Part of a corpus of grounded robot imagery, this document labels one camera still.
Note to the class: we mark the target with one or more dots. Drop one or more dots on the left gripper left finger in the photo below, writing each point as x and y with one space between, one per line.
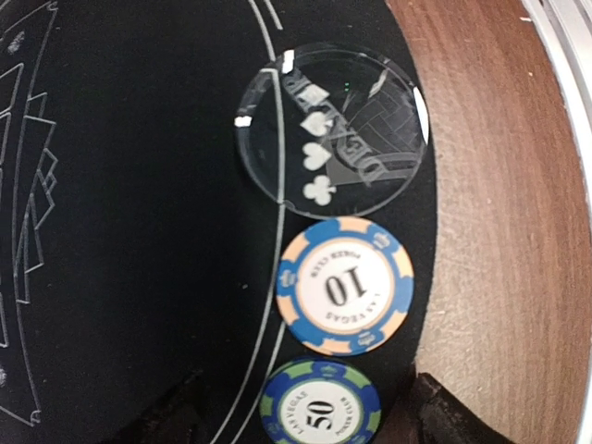
176 417

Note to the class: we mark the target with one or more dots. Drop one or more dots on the round black poker mat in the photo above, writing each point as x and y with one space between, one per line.
135 247

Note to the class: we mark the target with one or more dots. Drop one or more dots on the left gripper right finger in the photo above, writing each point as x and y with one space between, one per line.
444 419

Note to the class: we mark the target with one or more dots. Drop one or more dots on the clear round dealer button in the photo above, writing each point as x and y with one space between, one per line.
332 130

